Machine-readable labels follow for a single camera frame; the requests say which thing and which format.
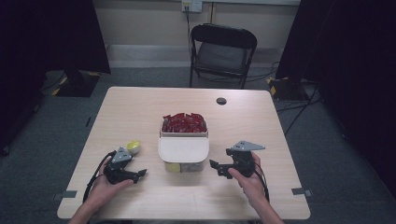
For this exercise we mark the white compartment storage box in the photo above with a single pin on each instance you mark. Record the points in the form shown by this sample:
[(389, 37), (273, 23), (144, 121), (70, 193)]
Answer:
[(183, 149)]

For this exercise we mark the person's left hand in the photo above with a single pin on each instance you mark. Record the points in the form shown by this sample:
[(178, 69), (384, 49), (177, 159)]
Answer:
[(104, 191)]

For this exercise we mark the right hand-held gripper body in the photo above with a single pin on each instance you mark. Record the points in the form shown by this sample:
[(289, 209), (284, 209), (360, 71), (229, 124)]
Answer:
[(244, 161)]

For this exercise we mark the black stand base yellow tape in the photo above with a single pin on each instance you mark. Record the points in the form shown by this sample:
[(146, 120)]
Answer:
[(76, 84), (285, 88)]

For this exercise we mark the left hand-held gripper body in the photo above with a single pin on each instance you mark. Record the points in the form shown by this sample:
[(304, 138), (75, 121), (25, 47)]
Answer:
[(120, 169)]

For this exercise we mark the dark curtain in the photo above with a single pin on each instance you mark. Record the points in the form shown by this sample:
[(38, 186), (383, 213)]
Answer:
[(358, 62), (46, 34)]

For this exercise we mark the person's right hand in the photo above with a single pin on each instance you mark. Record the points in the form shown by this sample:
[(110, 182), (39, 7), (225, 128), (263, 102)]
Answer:
[(252, 186)]

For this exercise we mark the black folding chair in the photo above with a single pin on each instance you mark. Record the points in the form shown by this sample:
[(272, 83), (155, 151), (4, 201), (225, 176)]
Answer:
[(224, 35)]

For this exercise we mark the pile of red packets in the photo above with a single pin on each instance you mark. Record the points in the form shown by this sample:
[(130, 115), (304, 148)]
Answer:
[(184, 123)]

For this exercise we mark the small yellow object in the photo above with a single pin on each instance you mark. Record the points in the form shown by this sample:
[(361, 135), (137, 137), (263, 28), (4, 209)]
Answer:
[(172, 167)]

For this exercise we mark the small white cup yellow lid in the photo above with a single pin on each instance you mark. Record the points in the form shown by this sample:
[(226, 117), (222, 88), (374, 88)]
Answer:
[(133, 146)]

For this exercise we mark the grey tape strip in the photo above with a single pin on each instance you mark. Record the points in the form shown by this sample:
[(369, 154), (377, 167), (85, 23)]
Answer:
[(66, 194), (301, 191)]

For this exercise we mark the small grey object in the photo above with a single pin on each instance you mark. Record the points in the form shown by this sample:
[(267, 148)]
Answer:
[(192, 167)]

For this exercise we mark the white wall socket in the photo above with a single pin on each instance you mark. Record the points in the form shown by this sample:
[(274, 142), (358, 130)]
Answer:
[(192, 5)]

